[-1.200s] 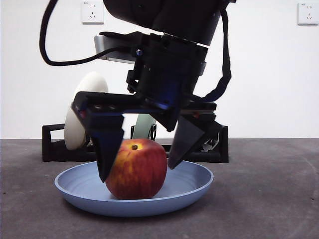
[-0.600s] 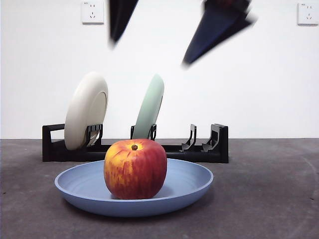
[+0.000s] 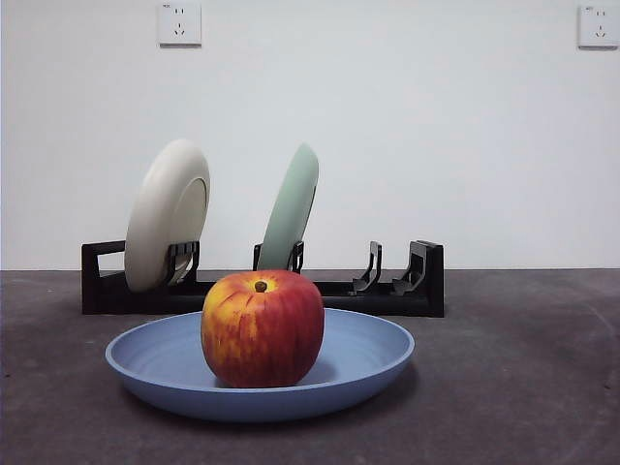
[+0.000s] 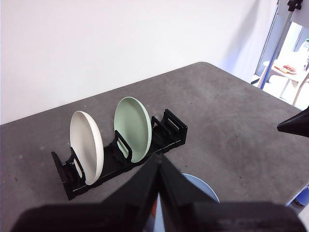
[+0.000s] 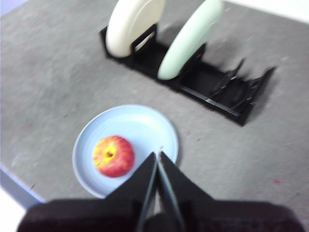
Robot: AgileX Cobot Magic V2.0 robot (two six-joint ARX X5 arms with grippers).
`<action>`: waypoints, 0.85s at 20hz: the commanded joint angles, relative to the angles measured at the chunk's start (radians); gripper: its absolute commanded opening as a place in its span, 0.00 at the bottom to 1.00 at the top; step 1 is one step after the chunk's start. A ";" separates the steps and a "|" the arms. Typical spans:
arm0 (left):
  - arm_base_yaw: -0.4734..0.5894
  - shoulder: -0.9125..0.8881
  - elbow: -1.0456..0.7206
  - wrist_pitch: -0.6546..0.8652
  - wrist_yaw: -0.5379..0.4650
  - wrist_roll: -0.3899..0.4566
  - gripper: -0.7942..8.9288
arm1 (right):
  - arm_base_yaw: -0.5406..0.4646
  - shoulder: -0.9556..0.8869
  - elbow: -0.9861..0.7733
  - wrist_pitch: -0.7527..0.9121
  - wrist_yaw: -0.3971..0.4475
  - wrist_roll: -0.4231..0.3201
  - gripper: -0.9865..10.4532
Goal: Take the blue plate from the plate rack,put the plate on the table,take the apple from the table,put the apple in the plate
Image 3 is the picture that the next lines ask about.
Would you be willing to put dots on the red yellow apple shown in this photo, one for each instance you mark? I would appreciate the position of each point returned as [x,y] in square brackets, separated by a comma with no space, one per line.
[261,334]

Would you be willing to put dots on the blue round plate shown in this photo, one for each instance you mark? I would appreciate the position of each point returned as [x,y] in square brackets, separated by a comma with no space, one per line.
[160,368]

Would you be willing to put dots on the pale green round plate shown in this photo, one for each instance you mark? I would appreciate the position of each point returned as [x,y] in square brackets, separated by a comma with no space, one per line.
[290,208]

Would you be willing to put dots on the black plate rack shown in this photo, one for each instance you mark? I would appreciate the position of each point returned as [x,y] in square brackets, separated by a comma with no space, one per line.
[387,305]

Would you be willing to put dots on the cream round plate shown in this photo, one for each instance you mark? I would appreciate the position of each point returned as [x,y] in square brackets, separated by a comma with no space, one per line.
[160,218]

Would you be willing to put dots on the white wall socket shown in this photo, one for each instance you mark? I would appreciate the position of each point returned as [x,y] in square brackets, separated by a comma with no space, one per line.
[599,26]
[180,24]

